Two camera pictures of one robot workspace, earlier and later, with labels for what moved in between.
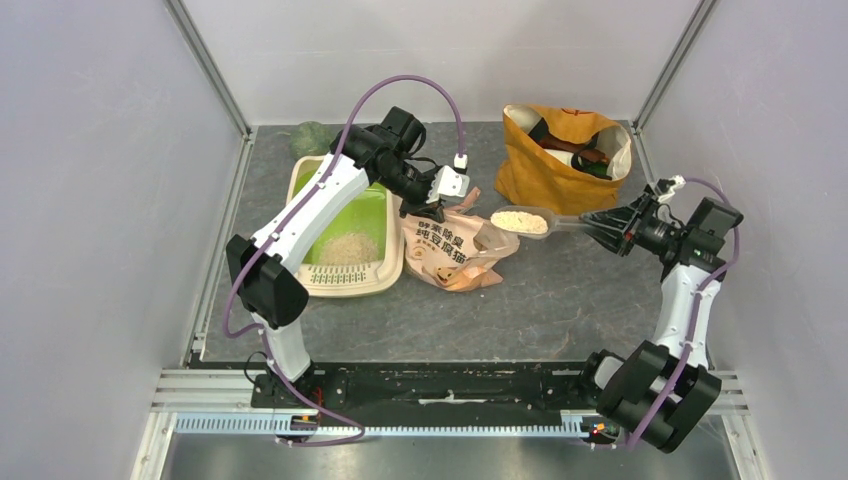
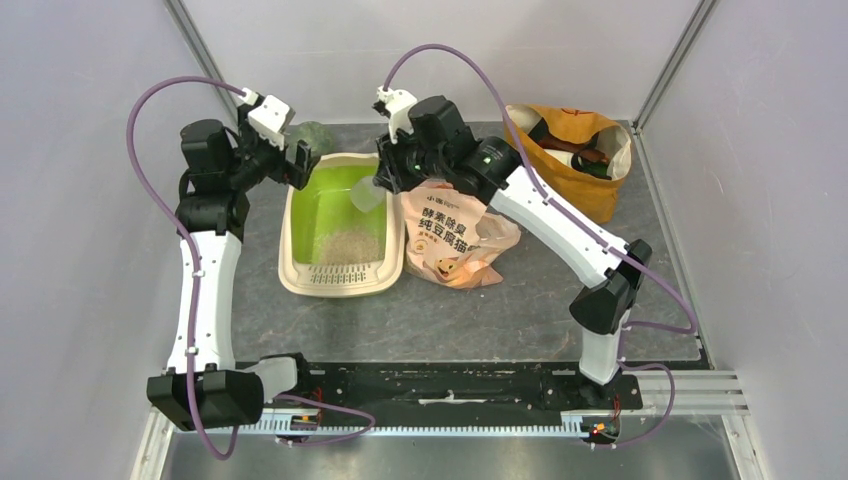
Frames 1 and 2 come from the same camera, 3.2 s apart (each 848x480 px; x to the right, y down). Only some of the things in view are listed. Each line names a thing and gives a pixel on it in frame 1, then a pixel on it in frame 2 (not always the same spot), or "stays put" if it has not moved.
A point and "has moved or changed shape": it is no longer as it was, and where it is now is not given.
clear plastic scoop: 532,221 has moved or changed shape
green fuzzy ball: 310,139 stays put
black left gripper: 432,212 to 250,135
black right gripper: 634,224 to 390,173
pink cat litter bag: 457,251 stays put
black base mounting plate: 430,389 stays put
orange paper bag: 566,160 stays put
